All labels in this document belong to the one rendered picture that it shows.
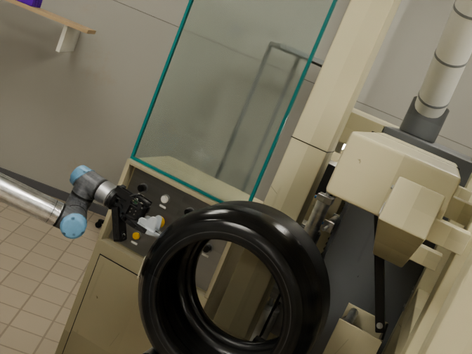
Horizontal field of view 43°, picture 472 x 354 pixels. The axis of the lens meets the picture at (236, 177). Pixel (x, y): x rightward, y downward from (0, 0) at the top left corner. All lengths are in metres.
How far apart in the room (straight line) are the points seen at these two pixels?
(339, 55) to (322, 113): 0.19
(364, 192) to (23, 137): 4.62
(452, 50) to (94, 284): 1.70
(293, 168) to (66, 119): 3.79
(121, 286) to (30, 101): 3.27
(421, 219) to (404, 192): 0.06
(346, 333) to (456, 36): 1.08
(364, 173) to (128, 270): 1.47
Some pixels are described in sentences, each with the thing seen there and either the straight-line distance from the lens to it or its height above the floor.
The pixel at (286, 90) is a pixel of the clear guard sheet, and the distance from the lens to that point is 2.31.
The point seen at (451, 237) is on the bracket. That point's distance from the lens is 1.33.
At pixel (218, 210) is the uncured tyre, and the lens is 1.73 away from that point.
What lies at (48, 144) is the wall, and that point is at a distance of 5.66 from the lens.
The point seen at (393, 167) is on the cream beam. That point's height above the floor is 1.75.
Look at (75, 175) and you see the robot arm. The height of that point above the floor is 1.29.
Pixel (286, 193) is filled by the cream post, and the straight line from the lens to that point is 2.02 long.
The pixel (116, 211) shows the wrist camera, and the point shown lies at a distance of 1.94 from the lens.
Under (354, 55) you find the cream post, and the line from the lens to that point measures 1.99.
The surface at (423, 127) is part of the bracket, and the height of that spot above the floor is 1.85.
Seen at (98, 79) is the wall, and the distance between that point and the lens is 5.48.
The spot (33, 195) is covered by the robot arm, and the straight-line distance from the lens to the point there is 1.87.
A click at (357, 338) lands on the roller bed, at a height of 1.17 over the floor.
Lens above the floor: 1.85
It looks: 11 degrees down
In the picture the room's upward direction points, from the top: 23 degrees clockwise
